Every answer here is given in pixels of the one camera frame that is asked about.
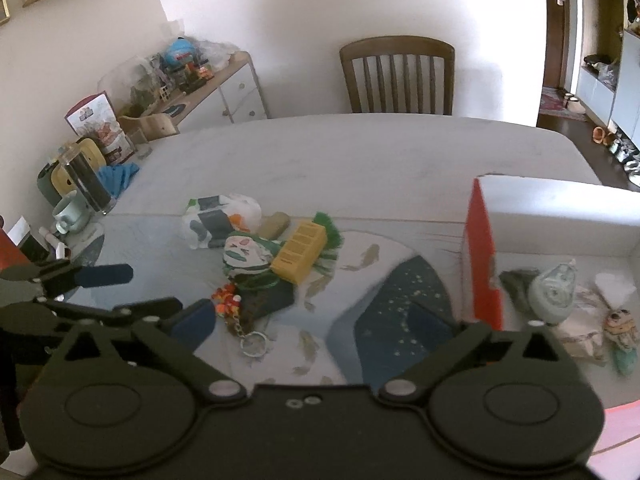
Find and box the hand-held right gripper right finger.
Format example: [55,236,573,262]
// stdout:
[380,300,573,406]

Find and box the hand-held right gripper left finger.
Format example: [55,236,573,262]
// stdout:
[50,299,248,406]

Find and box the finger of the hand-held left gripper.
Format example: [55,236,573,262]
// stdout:
[37,296,185,333]
[0,260,135,297]

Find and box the keychain with orange beads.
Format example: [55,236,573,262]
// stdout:
[212,280,296,358]

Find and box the red cardboard box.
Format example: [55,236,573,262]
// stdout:
[461,174,640,466]

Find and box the painted mask ornament green tassel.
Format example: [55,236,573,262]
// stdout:
[221,211,343,291]

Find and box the printed clear plastic bag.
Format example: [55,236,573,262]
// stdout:
[181,192,263,251]

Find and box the teal round toy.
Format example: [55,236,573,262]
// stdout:
[529,260,576,323]

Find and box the beige cylinder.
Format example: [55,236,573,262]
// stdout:
[257,211,291,238]

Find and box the yellow box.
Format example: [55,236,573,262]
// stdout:
[270,221,328,285]

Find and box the small doll figure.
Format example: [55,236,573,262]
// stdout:
[602,310,640,376]

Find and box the pale green mug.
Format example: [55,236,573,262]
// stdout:
[52,195,93,235]

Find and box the red bag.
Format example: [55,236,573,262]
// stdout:
[0,216,31,268]

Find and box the tall glass jar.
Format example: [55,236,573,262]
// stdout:
[59,142,117,217]

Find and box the blue cloth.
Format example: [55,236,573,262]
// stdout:
[96,162,142,200]

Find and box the yellow green container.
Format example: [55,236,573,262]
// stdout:
[37,137,107,206]

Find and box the small drinking glass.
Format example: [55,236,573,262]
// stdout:
[129,127,151,158]

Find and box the red white printed carton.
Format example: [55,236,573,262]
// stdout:
[65,91,136,166]

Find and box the white sideboard cabinet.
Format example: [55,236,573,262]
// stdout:
[165,51,271,133]

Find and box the blue toy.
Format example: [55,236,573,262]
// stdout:
[162,37,201,68]

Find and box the crumpled clear plastic bag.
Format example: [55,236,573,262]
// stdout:
[197,40,236,73]

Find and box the red patterned doormat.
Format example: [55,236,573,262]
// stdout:
[539,86,591,122]

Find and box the row of shoes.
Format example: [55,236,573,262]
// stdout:
[607,132,640,186]

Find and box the wooden dining chair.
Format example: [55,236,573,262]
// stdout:
[339,36,457,116]

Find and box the white hallway cabinet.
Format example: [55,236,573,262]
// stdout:
[575,0,640,131]

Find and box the brown entry door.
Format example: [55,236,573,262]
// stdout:
[542,0,581,91]

